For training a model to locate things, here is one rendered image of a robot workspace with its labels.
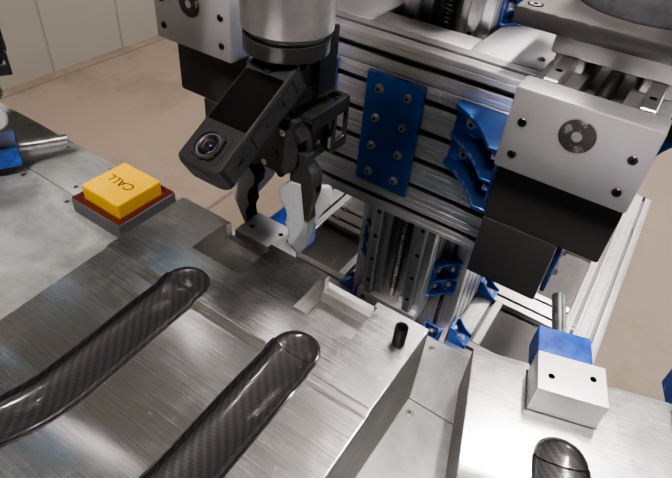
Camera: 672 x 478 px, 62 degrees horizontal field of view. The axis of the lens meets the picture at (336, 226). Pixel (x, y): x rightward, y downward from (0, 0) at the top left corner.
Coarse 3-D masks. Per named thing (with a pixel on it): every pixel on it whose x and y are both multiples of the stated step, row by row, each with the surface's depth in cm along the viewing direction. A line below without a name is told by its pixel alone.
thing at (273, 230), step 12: (264, 216) 56; (276, 216) 59; (240, 228) 55; (252, 228) 55; (264, 228) 55; (276, 228) 55; (252, 240) 54; (264, 240) 54; (276, 240) 54; (312, 240) 60; (288, 252) 55; (300, 252) 58
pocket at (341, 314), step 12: (312, 288) 45; (324, 288) 46; (300, 300) 44; (312, 300) 46; (324, 300) 47; (336, 300) 46; (348, 300) 46; (312, 312) 46; (324, 312) 46; (336, 312) 46; (348, 312) 46; (360, 312) 45; (372, 312) 45; (336, 324) 45; (348, 324) 45; (360, 324) 45; (348, 336) 44
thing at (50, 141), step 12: (0, 132) 67; (12, 132) 67; (0, 144) 65; (12, 144) 65; (24, 144) 67; (36, 144) 68; (48, 144) 68; (60, 144) 69; (0, 156) 65; (12, 156) 65; (0, 168) 66
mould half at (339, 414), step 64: (128, 256) 46; (192, 256) 46; (0, 320) 40; (64, 320) 41; (192, 320) 41; (256, 320) 41; (384, 320) 42; (0, 384) 36; (128, 384) 37; (192, 384) 37; (320, 384) 38; (384, 384) 38; (64, 448) 33; (128, 448) 34; (256, 448) 34; (320, 448) 34
